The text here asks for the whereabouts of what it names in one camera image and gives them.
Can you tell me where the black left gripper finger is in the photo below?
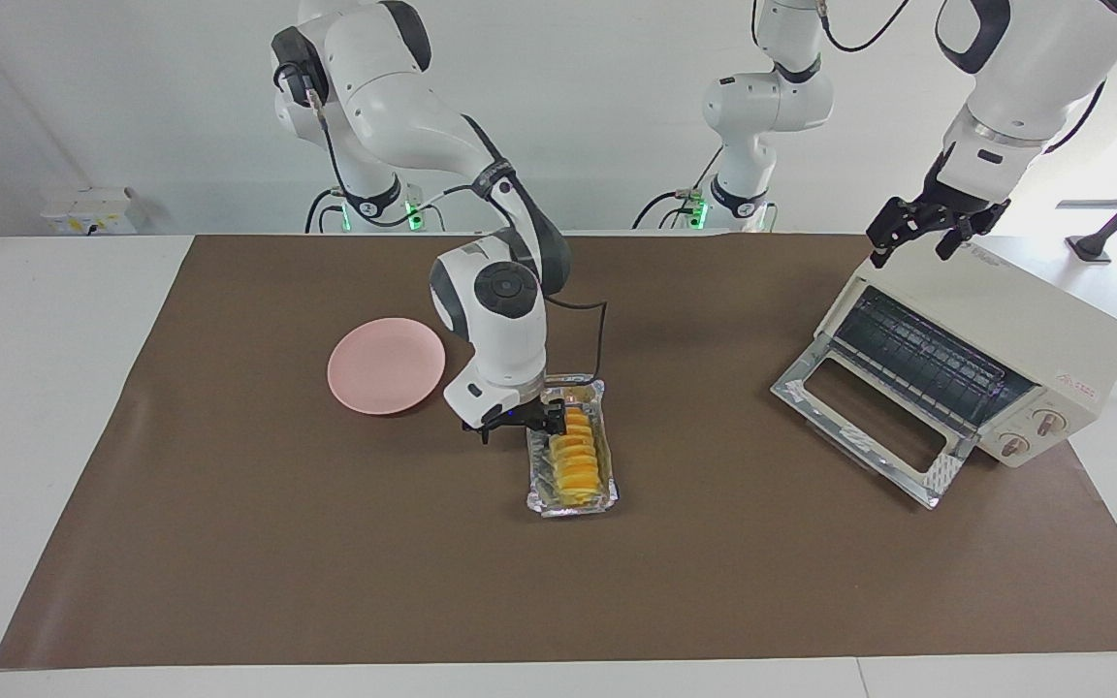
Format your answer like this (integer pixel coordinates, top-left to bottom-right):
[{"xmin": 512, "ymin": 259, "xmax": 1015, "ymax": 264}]
[
  {"xmin": 867, "ymin": 199, "xmax": 918, "ymax": 270},
  {"xmin": 937, "ymin": 201, "xmax": 1010, "ymax": 261}
]

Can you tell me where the golden ridged bread loaf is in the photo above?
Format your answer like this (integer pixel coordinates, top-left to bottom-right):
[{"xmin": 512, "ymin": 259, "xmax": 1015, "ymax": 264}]
[{"xmin": 547, "ymin": 405, "xmax": 608, "ymax": 505}]

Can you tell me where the aluminium foil tray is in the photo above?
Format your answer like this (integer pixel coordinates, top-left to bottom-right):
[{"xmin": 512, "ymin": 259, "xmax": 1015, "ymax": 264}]
[{"xmin": 525, "ymin": 378, "xmax": 621, "ymax": 519}]

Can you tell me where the cream toaster oven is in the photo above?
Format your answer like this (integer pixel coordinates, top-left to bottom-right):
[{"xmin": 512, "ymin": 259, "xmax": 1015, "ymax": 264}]
[{"xmin": 815, "ymin": 233, "xmax": 1117, "ymax": 469}]

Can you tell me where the glass oven door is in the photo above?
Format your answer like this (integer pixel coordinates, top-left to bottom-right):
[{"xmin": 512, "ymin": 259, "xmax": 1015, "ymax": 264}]
[{"xmin": 770, "ymin": 347, "xmax": 979, "ymax": 511}]

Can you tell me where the pink round plate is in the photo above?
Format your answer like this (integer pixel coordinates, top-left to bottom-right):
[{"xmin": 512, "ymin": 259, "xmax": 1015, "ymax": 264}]
[{"xmin": 327, "ymin": 317, "xmax": 447, "ymax": 416}]

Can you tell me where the brown table mat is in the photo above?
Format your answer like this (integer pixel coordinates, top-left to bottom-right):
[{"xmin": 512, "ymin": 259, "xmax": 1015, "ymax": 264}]
[{"xmin": 0, "ymin": 233, "xmax": 1117, "ymax": 670}]

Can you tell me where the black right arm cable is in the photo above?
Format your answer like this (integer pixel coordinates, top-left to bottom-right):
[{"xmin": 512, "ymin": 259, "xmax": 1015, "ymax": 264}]
[{"xmin": 304, "ymin": 87, "xmax": 610, "ymax": 389}]

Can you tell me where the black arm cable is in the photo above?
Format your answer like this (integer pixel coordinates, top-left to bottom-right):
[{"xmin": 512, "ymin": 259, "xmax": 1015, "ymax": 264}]
[
  {"xmin": 304, "ymin": 87, "xmax": 610, "ymax": 389},
  {"xmin": 814, "ymin": 0, "xmax": 1107, "ymax": 156}
]

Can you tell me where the oven wire rack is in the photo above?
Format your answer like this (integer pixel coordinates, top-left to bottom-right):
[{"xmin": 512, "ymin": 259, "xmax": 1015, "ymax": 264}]
[{"xmin": 832, "ymin": 288, "xmax": 1037, "ymax": 429}]

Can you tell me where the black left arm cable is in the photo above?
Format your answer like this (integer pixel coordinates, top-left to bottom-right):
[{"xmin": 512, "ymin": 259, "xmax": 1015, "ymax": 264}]
[{"xmin": 814, "ymin": 0, "xmax": 1107, "ymax": 156}]

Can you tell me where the black base cable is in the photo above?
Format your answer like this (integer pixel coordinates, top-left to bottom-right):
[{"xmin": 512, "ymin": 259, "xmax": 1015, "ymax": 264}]
[
  {"xmin": 304, "ymin": 188, "xmax": 342, "ymax": 234},
  {"xmin": 631, "ymin": 145, "xmax": 724, "ymax": 232}
]

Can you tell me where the white wall socket box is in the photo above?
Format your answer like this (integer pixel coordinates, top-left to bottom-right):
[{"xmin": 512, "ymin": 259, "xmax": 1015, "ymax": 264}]
[{"xmin": 42, "ymin": 187, "xmax": 140, "ymax": 236}]

